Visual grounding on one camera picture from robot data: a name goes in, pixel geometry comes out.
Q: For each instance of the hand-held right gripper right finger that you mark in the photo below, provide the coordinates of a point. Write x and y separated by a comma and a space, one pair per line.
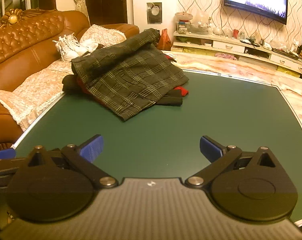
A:
211, 151

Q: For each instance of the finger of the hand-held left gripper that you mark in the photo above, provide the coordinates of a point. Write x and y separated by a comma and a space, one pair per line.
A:
3, 153

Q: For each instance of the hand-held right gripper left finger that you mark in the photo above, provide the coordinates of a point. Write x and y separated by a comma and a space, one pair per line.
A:
92, 150

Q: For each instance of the dark plaid pants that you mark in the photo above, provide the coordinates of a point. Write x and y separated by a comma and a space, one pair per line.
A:
130, 80

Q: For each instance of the red and black garment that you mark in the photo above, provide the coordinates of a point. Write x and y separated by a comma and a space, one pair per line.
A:
169, 100

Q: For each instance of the lace sofa cover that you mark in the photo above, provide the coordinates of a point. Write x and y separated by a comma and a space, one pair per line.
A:
35, 87

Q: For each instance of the pink cloth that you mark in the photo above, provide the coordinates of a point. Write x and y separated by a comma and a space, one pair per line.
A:
226, 56

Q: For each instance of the white sneaker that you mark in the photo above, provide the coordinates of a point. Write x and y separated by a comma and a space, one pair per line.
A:
65, 51
74, 43

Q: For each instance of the small white cloth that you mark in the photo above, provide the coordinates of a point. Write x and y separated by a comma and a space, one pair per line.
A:
90, 46

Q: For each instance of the white television cabinet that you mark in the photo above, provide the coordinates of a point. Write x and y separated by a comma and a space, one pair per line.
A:
228, 45

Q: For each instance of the lace cushion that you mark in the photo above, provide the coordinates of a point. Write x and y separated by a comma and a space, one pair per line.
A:
100, 35

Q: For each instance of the brown leather sofa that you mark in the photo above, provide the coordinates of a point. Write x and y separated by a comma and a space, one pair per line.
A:
28, 37

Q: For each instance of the red plastic bag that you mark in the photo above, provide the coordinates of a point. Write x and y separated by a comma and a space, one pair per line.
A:
164, 41

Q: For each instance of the red cup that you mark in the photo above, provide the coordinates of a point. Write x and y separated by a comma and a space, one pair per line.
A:
235, 33

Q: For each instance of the dark wooden door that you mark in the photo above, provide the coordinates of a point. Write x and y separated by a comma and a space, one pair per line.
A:
108, 5

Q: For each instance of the large wall photo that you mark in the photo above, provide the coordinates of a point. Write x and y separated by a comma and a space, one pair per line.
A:
154, 12

